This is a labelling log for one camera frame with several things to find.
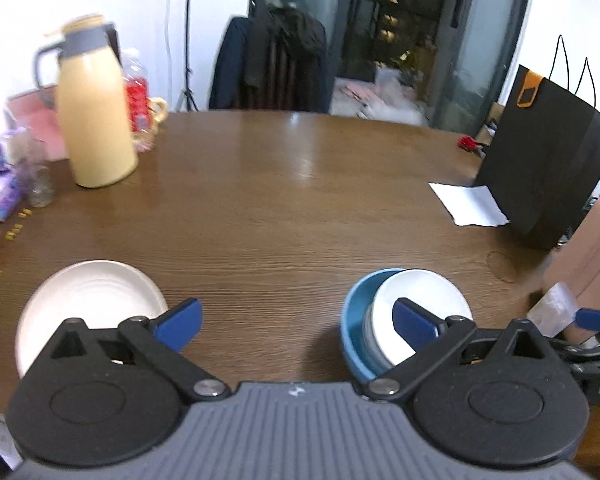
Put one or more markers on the red flower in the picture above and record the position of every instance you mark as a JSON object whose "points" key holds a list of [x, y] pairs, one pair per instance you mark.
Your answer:
{"points": [[466, 143]]}

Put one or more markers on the dark blue jacket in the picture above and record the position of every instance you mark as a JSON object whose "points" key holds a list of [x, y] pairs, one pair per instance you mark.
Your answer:
{"points": [[230, 70]]}

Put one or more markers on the black jacket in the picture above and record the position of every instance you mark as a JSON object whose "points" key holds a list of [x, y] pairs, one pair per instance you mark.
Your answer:
{"points": [[305, 40]]}

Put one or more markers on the purple tissue packet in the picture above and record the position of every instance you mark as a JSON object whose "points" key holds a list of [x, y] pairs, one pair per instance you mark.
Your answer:
{"points": [[0, 155], [2, 197]]}

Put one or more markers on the white paper napkin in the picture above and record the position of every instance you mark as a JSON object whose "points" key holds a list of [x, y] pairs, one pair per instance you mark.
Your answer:
{"points": [[470, 205]]}

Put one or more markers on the blue bowl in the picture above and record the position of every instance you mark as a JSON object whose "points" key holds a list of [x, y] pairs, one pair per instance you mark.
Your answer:
{"points": [[352, 330]]}

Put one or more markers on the glass sliding door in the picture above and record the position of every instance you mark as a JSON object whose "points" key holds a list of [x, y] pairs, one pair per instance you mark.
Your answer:
{"points": [[480, 50]]}

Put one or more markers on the cream plate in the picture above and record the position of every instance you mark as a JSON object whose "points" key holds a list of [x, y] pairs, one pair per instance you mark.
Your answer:
{"points": [[90, 290]]}

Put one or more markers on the black paper bag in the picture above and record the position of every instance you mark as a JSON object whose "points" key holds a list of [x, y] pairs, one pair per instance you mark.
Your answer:
{"points": [[545, 160]]}

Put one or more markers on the pink flat box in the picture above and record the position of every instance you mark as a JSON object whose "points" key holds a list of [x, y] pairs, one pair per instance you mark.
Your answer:
{"points": [[35, 120]]}

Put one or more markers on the yellow bear mug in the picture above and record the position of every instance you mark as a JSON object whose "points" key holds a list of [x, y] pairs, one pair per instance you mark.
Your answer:
{"points": [[159, 110]]}

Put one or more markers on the scattered yellow kernels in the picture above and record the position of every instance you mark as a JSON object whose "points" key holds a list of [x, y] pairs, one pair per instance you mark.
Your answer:
{"points": [[25, 213]]}

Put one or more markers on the pink blanket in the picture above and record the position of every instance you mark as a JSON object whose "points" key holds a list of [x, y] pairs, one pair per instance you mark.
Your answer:
{"points": [[360, 91]]}

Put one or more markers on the black tripod stand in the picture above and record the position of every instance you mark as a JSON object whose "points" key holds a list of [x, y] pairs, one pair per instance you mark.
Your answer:
{"points": [[188, 35]]}

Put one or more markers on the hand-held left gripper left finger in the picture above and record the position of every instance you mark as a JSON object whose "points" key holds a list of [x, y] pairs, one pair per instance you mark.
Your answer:
{"points": [[180, 322]]}

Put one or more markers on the yellow thermos jug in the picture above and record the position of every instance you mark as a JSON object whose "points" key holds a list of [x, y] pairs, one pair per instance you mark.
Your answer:
{"points": [[100, 130]]}

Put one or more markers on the red drink bottle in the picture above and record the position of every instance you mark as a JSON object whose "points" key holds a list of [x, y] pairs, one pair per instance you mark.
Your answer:
{"points": [[137, 95]]}

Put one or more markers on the clear drinking glass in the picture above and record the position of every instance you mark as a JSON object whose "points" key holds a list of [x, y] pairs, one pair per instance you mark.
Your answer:
{"points": [[41, 185]]}

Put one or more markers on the white plush toy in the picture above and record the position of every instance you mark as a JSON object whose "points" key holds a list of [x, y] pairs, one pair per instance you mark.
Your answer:
{"points": [[390, 110]]}

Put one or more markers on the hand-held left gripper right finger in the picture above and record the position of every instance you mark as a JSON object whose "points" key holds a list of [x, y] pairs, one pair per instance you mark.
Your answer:
{"points": [[417, 322]]}

